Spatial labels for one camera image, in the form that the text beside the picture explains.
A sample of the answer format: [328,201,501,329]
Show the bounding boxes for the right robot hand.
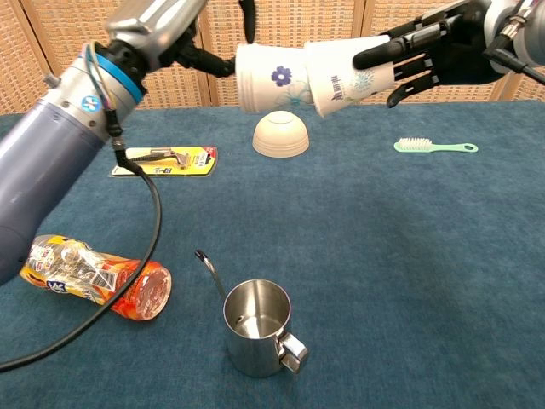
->
[352,0,504,108]

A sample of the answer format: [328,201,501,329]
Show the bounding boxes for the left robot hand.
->
[105,0,257,79]

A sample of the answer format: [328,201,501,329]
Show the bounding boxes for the paper cup with blue flower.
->
[304,35,395,119]

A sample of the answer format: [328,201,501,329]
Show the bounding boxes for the paper cup with purple flower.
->
[238,42,316,114]

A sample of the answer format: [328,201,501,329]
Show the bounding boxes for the woven rattan screen panel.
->
[0,0,69,115]
[504,63,545,102]
[19,0,213,112]
[353,0,536,106]
[196,0,366,107]

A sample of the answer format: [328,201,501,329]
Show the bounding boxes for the mint green brush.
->
[393,136,479,154]

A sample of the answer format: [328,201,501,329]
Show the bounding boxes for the razor in yellow blister pack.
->
[111,146,218,179]

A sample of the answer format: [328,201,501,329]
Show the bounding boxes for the cream ribbed bowl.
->
[251,110,310,158]

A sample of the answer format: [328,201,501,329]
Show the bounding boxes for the blue velvet tablecloth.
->
[0,100,545,409]

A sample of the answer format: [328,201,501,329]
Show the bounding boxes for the empty orange-label plastic bottle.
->
[19,233,173,321]

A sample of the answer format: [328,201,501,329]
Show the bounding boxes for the stainless steel gooseneck pitcher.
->
[194,249,310,379]

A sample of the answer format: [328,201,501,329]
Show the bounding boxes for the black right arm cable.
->
[482,8,545,84]

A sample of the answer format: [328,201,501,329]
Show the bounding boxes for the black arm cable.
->
[482,8,545,84]
[0,108,164,372]

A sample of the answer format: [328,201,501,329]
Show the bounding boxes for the coloured left wrist wires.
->
[83,41,117,112]

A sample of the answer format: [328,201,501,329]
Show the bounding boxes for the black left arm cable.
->
[0,108,164,372]

